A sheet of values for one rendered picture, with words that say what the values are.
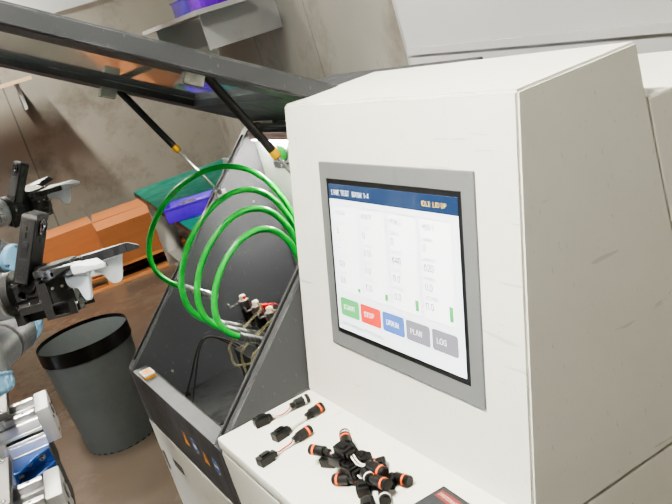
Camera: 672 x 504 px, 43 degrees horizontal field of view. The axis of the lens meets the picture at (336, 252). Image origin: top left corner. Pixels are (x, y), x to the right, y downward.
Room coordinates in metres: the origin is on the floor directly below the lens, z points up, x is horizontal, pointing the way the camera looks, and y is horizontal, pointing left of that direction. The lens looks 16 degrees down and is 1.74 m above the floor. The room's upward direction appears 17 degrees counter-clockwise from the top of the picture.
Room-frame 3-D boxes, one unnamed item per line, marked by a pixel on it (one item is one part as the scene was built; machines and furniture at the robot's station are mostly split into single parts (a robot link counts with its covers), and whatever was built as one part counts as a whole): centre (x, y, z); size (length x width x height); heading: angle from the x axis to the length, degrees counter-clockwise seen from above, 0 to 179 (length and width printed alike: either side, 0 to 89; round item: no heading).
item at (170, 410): (1.90, 0.47, 0.87); 0.62 x 0.04 x 0.16; 25
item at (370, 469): (1.26, 0.08, 1.01); 0.23 x 0.11 x 0.06; 25
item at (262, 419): (1.58, 0.20, 0.99); 0.12 x 0.02 x 0.02; 109
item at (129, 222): (7.27, 1.91, 0.24); 1.33 x 0.93 x 0.48; 107
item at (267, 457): (1.43, 0.19, 0.99); 0.12 x 0.02 x 0.02; 123
